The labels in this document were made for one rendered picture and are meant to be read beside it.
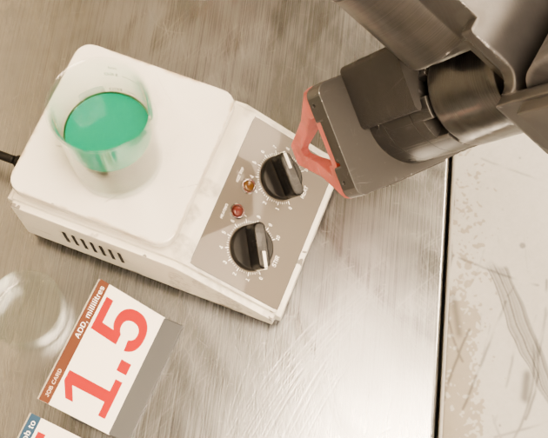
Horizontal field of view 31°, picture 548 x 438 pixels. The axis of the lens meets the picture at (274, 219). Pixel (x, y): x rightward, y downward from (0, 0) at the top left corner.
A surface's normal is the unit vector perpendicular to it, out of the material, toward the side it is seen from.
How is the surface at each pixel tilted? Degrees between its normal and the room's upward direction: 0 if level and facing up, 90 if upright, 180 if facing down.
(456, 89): 68
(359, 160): 31
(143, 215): 0
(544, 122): 90
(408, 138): 81
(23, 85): 0
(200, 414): 0
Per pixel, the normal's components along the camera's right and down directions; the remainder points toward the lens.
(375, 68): -0.80, 0.35
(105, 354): 0.58, -0.03
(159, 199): 0.00, -0.35
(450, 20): -0.50, 0.81
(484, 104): -0.65, 0.62
